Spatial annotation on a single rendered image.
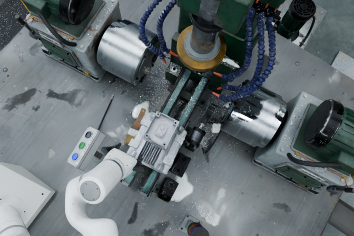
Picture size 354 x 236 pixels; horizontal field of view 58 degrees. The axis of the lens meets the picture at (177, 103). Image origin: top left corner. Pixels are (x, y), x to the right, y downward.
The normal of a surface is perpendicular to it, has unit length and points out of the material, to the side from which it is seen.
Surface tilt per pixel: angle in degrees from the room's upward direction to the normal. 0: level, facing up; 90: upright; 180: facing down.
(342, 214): 0
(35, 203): 45
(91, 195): 32
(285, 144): 0
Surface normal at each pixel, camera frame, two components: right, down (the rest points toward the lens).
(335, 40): 0.04, -0.28
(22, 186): 0.62, 0.19
